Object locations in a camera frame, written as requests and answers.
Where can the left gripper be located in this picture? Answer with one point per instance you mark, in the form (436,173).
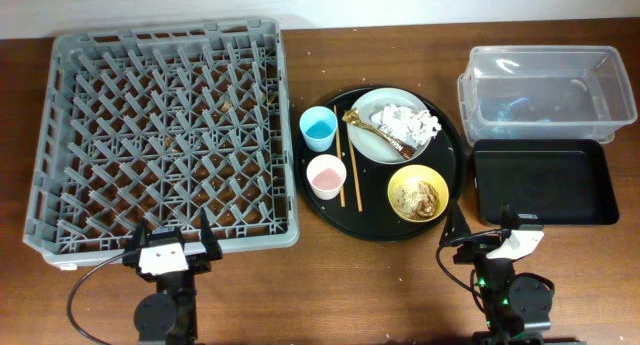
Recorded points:
(200,262)

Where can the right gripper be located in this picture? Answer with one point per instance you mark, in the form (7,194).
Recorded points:
(477,247)

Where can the food scraps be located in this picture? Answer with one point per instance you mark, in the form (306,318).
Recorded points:
(416,201)

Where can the yellow bowl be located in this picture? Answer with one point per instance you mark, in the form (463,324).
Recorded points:
(414,173)

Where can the white tissue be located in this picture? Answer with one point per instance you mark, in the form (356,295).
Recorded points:
(407,124)

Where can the grey plate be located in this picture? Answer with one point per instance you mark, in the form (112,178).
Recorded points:
(372,146)

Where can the pink cup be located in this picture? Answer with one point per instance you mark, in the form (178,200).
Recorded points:
(326,174)

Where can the gold spoon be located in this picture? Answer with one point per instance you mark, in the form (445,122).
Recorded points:
(352,117)

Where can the light blue cup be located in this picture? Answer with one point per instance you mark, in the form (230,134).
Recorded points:
(318,126)

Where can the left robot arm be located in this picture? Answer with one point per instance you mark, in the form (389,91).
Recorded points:
(169,316)

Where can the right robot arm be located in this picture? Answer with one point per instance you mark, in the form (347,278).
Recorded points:
(516,306)

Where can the grey dishwasher rack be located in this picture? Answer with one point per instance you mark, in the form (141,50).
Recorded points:
(173,126)

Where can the black rectangular tray bin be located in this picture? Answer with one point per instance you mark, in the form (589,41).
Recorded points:
(546,182)

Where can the round black tray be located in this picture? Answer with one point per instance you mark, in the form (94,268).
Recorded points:
(378,222)

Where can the clear plastic bin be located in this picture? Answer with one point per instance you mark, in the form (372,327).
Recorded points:
(545,92)

